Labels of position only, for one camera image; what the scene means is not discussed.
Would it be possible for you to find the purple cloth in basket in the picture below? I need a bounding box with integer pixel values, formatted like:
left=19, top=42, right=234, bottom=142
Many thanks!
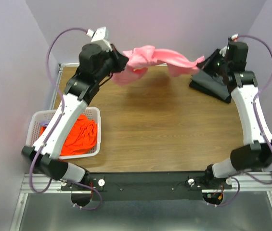
left=40, top=121, right=49, bottom=127

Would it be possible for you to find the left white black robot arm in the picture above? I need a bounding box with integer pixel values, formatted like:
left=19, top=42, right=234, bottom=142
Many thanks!
left=22, top=43, right=129, bottom=190

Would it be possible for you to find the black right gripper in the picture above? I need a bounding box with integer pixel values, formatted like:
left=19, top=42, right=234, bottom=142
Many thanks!
left=196, top=48, right=230, bottom=77

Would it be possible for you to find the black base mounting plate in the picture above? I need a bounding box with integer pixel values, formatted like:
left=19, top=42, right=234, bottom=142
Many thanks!
left=61, top=171, right=232, bottom=206

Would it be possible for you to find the white plastic laundry basket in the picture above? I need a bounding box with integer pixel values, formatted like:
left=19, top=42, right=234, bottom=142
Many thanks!
left=26, top=107, right=101, bottom=160

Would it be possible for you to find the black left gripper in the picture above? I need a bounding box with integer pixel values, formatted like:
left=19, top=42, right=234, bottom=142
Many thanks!
left=95, top=43, right=129, bottom=82

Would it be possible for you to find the front aluminium frame rail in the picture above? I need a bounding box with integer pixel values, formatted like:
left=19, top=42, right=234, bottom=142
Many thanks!
left=32, top=172, right=272, bottom=193

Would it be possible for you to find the folded black t shirt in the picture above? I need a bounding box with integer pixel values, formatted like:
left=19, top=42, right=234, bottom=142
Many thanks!
left=189, top=71, right=232, bottom=103

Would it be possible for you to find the orange t shirt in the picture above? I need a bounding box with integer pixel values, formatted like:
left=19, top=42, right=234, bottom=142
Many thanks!
left=40, top=114, right=98, bottom=156

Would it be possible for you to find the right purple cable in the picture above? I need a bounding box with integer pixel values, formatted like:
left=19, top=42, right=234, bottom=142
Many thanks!
left=207, top=35, right=272, bottom=208

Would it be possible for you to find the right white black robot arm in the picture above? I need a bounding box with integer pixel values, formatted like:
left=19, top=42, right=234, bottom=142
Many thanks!
left=201, top=40, right=272, bottom=189

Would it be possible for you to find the aluminium table edge rail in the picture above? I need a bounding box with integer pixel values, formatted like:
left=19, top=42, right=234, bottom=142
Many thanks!
left=49, top=63, right=79, bottom=110

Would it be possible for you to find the pink t shirt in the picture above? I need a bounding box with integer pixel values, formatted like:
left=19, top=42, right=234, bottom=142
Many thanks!
left=112, top=45, right=205, bottom=86

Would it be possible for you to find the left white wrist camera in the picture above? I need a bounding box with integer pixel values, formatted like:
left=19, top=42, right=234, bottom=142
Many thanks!
left=86, top=26, right=112, bottom=51

